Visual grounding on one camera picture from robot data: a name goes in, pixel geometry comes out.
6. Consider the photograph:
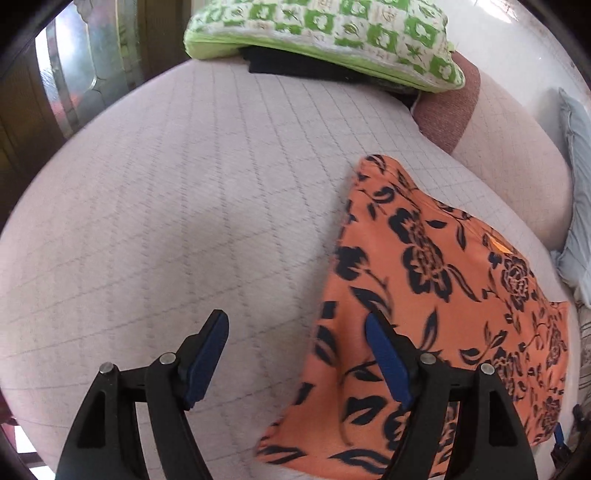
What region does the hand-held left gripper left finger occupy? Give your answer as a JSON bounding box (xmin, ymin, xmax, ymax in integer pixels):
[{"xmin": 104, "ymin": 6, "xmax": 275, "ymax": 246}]
[{"xmin": 55, "ymin": 308, "xmax": 230, "ymax": 480}]

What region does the pink quilted mattress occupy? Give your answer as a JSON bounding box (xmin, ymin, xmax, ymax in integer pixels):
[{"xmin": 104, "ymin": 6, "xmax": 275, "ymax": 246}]
[{"xmin": 0, "ymin": 58, "xmax": 583, "ymax": 480}]

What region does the light blue cloth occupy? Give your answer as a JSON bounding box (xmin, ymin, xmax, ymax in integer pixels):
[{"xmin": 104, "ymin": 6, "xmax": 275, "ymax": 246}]
[{"xmin": 551, "ymin": 88, "xmax": 591, "ymax": 308}]

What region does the orange black floral shirt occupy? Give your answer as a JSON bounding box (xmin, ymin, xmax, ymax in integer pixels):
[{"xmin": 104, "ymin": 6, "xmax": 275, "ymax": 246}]
[{"xmin": 256, "ymin": 154, "xmax": 571, "ymax": 476}]

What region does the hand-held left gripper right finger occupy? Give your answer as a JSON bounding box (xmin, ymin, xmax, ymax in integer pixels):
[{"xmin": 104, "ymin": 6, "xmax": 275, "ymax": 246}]
[{"xmin": 364, "ymin": 310, "xmax": 539, "ymax": 480}]

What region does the striped floral cushion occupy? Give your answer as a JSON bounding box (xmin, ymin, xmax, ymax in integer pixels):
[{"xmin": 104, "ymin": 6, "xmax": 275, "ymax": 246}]
[{"xmin": 571, "ymin": 302, "xmax": 591, "ymax": 416}]

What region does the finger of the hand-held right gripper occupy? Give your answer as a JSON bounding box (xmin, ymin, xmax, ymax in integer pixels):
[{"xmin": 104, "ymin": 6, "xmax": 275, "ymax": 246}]
[{"xmin": 551, "ymin": 404, "xmax": 585, "ymax": 467}]

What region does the dark folded cloth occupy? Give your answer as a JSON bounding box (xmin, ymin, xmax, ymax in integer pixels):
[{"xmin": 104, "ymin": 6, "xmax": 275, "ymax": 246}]
[{"xmin": 240, "ymin": 46, "xmax": 421, "ymax": 96}]

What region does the green white patterned pillow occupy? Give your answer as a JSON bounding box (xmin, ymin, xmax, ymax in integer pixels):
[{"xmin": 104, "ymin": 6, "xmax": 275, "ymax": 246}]
[{"xmin": 184, "ymin": 0, "xmax": 466, "ymax": 94}]

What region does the wooden door with patterned glass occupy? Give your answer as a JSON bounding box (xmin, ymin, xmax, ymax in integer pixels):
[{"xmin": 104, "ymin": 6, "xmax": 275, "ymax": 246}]
[{"xmin": 0, "ymin": 0, "xmax": 195, "ymax": 222}]

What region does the pink maroon quilted bolster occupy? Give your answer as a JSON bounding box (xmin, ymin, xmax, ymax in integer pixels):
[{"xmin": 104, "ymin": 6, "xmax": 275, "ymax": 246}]
[{"xmin": 411, "ymin": 53, "xmax": 575, "ymax": 250}]

